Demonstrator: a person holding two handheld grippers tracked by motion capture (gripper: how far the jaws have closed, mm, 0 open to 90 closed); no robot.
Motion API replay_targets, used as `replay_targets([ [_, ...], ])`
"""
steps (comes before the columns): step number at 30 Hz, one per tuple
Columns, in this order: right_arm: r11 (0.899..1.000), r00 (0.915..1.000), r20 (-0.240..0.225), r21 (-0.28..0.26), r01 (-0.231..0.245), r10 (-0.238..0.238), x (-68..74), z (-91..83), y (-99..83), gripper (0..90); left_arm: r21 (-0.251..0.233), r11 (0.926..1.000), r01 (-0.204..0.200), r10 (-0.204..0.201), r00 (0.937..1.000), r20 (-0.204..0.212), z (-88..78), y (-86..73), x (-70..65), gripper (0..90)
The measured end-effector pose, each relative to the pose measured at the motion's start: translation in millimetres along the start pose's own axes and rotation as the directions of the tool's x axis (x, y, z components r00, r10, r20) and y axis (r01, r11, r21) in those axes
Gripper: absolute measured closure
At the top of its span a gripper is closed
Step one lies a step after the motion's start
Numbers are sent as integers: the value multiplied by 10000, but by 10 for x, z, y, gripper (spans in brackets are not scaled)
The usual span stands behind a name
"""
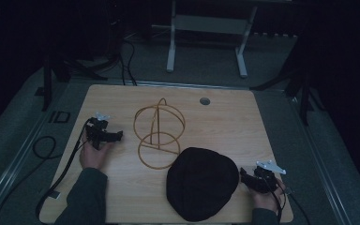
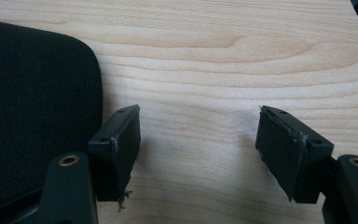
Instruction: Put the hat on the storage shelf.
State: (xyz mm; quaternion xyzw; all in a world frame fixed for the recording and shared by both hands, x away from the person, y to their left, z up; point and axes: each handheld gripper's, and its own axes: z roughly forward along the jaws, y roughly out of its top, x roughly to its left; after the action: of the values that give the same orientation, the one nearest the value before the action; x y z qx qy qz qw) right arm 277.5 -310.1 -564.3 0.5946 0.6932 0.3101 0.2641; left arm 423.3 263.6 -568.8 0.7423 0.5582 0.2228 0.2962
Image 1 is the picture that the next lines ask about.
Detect black hanging cables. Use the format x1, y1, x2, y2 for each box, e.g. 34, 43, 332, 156
117, 38, 139, 87

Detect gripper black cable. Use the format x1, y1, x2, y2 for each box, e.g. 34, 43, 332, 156
262, 174, 311, 225
35, 120, 92, 220

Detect black hat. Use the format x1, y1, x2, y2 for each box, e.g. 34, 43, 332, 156
165, 146, 241, 223

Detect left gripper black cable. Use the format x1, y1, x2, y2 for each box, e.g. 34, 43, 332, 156
35, 120, 92, 220

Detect person's right hand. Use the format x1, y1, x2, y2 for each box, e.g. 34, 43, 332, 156
248, 183, 287, 216

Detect black tripod stand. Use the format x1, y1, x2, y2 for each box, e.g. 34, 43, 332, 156
40, 51, 109, 113
249, 34, 327, 127

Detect person's left hand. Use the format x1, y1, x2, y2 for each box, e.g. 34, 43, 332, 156
79, 138, 116, 172

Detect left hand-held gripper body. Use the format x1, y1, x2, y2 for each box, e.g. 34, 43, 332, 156
84, 112, 111, 150

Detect black floor cable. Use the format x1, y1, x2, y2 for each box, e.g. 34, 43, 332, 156
0, 135, 58, 225

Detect white metal stand frame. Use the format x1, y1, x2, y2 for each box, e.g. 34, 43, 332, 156
164, 0, 260, 79

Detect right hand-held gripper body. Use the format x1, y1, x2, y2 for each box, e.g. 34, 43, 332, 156
252, 159, 287, 194

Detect golden wire hat stand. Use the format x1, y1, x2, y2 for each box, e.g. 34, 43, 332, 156
132, 97, 187, 171

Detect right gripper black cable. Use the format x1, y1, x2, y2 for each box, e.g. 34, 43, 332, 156
262, 174, 311, 225

